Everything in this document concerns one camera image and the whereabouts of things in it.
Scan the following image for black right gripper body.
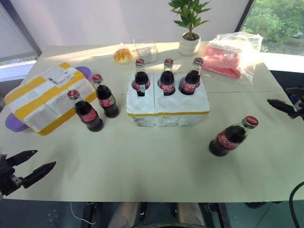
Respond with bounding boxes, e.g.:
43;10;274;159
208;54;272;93
294;95;304;113

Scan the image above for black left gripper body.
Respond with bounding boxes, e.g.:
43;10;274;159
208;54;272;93
0;159;25;197

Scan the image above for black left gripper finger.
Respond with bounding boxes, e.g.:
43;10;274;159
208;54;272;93
5;150;38;168
22;161;57;189

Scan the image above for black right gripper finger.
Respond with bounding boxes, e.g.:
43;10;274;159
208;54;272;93
266;98;304;120
285;87;304;97

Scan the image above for white package with yellow tape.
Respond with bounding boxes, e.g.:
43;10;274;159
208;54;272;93
4;62;97;137

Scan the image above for glass cola bottle red cap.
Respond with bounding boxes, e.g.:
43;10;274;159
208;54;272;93
209;115;259;158
67;89;105;133
91;74;120;119
131;58;151;97
178;57;204;96
157;58;177;96

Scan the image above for white foam bottle holder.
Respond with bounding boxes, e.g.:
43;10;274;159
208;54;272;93
125;70;211;128

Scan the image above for clear plastic container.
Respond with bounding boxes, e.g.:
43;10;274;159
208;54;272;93
133;36;159;65

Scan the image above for purple plastic tray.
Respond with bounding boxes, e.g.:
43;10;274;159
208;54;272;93
5;66;93;133

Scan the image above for pink item in plastic bag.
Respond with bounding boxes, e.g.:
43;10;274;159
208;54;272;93
201;31;264;85

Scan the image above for pink folded item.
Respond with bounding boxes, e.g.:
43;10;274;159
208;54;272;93
201;42;243;79

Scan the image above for silver rounded robot leg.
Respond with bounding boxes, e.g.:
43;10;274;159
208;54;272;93
108;202;141;228
176;202;207;228

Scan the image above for white ceramic plant pot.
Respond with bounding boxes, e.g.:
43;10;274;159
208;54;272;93
178;31;202;57

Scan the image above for green leafy plant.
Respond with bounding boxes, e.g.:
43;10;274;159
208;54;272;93
168;0;212;40

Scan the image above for yellow bread bun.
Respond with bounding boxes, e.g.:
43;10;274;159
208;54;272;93
114;47;133;65

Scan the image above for thin white cable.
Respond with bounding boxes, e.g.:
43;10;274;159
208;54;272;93
70;201;96;225

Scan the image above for dark window frame post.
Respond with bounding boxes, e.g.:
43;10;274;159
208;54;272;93
0;0;43;60
234;0;257;33

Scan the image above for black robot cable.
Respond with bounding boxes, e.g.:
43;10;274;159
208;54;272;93
289;181;304;228

